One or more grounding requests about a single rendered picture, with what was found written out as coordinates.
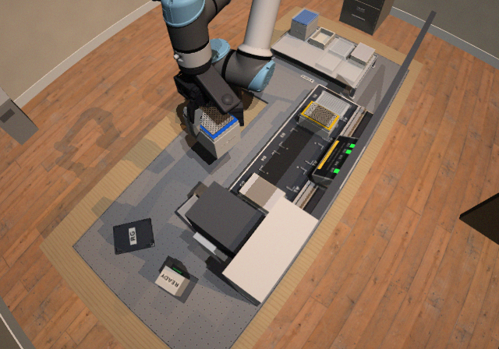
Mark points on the yellow tip rack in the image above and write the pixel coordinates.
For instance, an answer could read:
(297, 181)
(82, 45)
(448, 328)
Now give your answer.
(319, 120)

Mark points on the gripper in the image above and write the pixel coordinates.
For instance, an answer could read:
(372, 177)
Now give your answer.
(197, 97)

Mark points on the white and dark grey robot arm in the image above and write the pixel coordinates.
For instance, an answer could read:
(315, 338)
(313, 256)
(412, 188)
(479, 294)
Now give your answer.
(246, 67)

